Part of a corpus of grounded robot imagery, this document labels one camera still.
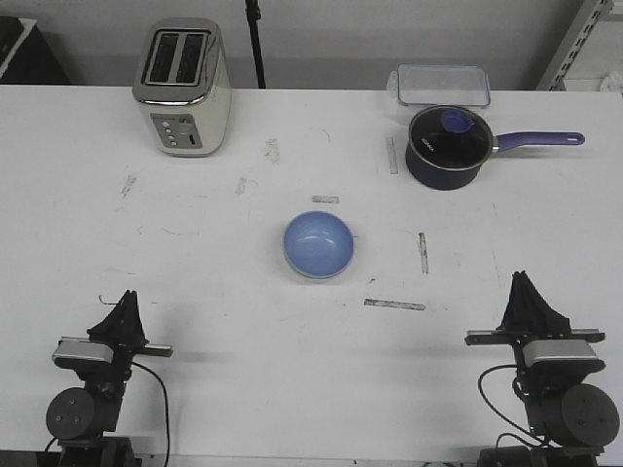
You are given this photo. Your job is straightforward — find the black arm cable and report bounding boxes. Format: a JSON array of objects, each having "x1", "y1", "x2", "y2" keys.
[
  {"x1": 477, "y1": 364, "x2": 551, "y2": 453},
  {"x1": 43, "y1": 360, "x2": 171, "y2": 467}
]

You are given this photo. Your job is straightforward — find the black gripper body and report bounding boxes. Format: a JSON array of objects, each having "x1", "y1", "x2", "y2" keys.
[
  {"x1": 60, "y1": 337, "x2": 173, "y2": 394},
  {"x1": 465, "y1": 329, "x2": 605, "y2": 389}
]

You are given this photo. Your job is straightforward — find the white slotted shelf rack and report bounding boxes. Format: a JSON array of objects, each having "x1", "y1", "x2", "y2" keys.
[{"x1": 535, "y1": 1, "x2": 622, "y2": 90}]

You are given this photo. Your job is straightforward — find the green bowl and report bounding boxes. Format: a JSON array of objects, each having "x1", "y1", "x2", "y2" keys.
[{"x1": 289, "y1": 265, "x2": 345, "y2": 283}]

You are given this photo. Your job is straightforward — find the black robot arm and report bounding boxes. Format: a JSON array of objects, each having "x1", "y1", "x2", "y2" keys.
[
  {"x1": 464, "y1": 271, "x2": 621, "y2": 466},
  {"x1": 46, "y1": 290, "x2": 173, "y2": 466}
]

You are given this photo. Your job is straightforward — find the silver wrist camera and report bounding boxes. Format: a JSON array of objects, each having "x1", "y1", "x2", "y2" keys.
[
  {"x1": 52, "y1": 341, "x2": 114, "y2": 370},
  {"x1": 522, "y1": 340, "x2": 598, "y2": 368}
]

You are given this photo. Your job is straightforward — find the cream silver two-slot toaster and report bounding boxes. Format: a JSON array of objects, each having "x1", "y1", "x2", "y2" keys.
[{"x1": 132, "y1": 18, "x2": 232, "y2": 158}]

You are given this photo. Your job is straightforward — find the glass pot lid blue knob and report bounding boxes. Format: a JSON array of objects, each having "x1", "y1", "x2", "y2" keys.
[{"x1": 409, "y1": 105, "x2": 494, "y2": 171}]

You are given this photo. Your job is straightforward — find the clear plastic food container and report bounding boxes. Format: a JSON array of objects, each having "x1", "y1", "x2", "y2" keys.
[{"x1": 386, "y1": 63, "x2": 491, "y2": 108}]

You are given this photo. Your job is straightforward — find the blue bowl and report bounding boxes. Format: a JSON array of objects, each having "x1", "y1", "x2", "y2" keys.
[{"x1": 282, "y1": 210, "x2": 354, "y2": 279}]

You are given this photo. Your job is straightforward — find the black tripod pole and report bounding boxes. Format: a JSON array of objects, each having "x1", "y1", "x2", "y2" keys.
[{"x1": 244, "y1": 0, "x2": 267, "y2": 89}]

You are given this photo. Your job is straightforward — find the dark blue saucepan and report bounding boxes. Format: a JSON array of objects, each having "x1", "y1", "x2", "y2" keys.
[{"x1": 405, "y1": 105, "x2": 585, "y2": 191}]

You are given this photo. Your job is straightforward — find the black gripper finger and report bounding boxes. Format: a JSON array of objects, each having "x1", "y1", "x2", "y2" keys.
[
  {"x1": 128, "y1": 291, "x2": 148, "y2": 344},
  {"x1": 87, "y1": 290, "x2": 131, "y2": 343},
  {"x1": 522, "y1": 271, "x2": 570, "y2": 336},
  {"x1": 498, "y1": 271, "x2": 525, "y2": 333}
]

